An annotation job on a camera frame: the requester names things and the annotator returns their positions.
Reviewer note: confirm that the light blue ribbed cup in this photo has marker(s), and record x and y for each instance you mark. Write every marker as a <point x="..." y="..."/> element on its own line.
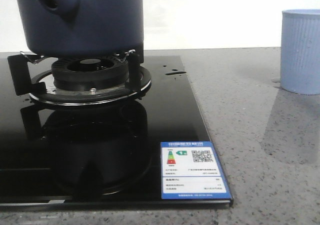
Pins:
<point x="300" y="51"/>

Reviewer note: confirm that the black metal pot support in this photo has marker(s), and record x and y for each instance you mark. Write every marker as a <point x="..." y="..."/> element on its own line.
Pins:
<point x="42" y="89"/>

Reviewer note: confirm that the dark blue cooking pot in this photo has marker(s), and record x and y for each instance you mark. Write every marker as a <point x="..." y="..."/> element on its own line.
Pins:
<point x="82" y="28"/>

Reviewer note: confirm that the blue energy label sticker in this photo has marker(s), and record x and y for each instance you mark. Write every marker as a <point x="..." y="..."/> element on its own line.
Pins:
<point x="191" y="170"/>

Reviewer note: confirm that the black glass gas stove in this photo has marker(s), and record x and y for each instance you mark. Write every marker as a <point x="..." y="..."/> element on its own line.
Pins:
<point x="97" y="156"/>

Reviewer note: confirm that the black round gas burner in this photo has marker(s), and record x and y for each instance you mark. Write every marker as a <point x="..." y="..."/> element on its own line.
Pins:
<point x="79" y="74"/>

